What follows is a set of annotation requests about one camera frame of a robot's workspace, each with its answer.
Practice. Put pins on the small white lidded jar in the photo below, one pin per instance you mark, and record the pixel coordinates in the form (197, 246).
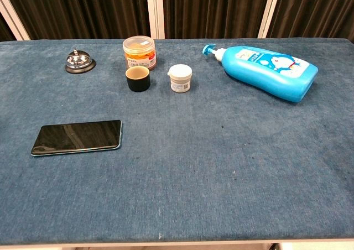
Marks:
(180, 78)

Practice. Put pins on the black cup with beige inside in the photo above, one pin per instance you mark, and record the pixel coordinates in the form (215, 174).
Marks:
(138, 80)

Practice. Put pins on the clear jar with orange contents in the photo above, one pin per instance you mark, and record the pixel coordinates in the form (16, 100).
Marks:
(139, 52)

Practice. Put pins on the white frame post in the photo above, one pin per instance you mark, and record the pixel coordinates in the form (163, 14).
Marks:
(155, 10)
(12, 15)
(268, 10)

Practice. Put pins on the blue fabric table cover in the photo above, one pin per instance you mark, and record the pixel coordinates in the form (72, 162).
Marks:
(193, 164)

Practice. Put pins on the dark curtain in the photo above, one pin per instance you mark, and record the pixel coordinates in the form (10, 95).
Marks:
(83, 9)

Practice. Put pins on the black smartphone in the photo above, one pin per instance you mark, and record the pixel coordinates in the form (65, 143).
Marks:
(76, 137)

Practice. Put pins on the chrome desk bell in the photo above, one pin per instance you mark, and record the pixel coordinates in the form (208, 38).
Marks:
(79, 61)

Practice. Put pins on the blue pump lotion bottle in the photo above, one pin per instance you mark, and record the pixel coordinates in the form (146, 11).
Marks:
(268, 70)

